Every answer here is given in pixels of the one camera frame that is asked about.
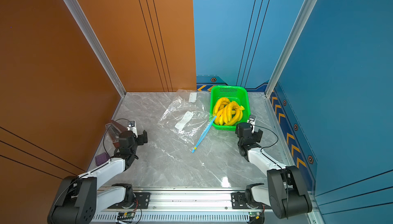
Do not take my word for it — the yellow plastic banana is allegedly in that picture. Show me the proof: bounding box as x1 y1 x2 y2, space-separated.
213 97 236 126

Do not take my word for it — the clear zip bag with bananas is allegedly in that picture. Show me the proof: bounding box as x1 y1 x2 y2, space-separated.
176 89 211 110

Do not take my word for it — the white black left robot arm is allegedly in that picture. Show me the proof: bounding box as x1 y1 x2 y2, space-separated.
47 131 148 224

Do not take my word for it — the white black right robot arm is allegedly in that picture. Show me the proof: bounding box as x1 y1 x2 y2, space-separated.
235 122 313 219

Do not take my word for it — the purple small basket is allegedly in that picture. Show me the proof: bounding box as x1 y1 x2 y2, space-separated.
94 152 111 167

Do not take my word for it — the green circuit board right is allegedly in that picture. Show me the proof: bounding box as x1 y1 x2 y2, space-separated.
249 212 265 222

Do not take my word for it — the green circuit board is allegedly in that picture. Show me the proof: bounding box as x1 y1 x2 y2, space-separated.
117 212 136 222
249 212 265 222

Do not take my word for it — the green circuit board left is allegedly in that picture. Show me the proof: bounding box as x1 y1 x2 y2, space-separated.
117 212 136 222

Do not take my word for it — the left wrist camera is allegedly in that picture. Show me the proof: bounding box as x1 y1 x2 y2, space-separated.
127 121 138 137

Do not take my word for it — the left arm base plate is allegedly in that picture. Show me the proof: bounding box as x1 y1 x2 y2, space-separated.
108 192 150 210

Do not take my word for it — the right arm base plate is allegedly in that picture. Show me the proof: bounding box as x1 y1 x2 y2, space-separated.
231 191 272 210

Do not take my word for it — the aluminium front rail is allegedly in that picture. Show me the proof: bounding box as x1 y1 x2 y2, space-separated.
55 187 326 224

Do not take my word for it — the aluminium corner post right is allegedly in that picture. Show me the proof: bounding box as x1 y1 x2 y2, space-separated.
265 0 318 98

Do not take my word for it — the aluminium corner post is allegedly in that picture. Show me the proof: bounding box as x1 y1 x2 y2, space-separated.
63 0 126 98
265 0 318 98

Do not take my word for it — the aluminium corner post left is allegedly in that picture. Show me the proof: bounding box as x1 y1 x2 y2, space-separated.
63 0 126 98

